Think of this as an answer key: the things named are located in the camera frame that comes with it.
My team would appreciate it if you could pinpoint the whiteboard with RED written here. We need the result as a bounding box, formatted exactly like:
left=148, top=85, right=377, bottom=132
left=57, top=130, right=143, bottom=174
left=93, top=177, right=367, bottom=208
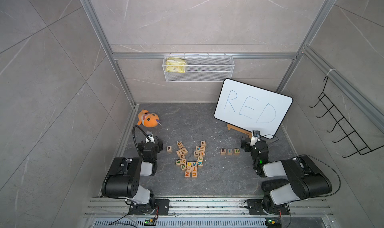
left=214, top=78, right=293, bottom=139

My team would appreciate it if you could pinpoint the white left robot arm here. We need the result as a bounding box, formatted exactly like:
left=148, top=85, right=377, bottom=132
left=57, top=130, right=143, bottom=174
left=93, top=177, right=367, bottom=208
left=101, top=125, right=164, bottom=216

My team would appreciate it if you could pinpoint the wooden easel stand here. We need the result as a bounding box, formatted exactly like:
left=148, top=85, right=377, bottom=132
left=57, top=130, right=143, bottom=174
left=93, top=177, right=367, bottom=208
left=227, top=124, right=252, bottom=138

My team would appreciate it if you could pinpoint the orange plush toy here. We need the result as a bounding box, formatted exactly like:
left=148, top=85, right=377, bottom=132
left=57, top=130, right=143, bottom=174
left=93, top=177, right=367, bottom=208
left=137, top=109, right=160, bottom=128

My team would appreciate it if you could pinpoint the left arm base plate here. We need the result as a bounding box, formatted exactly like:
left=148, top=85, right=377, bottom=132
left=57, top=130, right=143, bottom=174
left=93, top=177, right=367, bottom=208
left=129, top=199, right=170, bottom=216

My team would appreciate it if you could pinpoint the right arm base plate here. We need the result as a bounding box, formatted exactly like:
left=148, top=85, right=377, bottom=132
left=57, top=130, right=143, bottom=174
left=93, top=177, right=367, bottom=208
left=243, top=199, right=291, bottom=216

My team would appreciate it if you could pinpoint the black oval pad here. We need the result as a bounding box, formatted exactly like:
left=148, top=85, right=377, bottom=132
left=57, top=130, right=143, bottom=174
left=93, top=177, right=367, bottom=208
left=261, top=179, right=289, bottom=193

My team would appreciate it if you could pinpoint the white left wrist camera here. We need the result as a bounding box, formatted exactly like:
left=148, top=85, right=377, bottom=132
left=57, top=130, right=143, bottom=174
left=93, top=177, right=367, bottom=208
left=146, top=132, right=155, bottom=143

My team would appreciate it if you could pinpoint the black wire hook rack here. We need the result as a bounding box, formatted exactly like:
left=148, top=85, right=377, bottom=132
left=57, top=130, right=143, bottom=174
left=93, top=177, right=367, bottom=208
left=309, top=76, right=384, bottom=159

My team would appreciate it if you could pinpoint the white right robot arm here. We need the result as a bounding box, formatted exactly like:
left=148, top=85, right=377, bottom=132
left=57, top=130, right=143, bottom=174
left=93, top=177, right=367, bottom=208
left=241, top=131, right=337, bottom=216

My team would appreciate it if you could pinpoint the yellow packet in basket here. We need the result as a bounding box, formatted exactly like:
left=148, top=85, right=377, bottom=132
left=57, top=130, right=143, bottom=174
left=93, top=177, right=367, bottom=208
left=165, top=58, right=188, bottom=73

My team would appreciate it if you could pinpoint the white wire mesh basket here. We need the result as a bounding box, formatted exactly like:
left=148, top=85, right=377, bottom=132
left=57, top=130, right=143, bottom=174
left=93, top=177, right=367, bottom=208
left=162, top=54, right=235, bottom=82

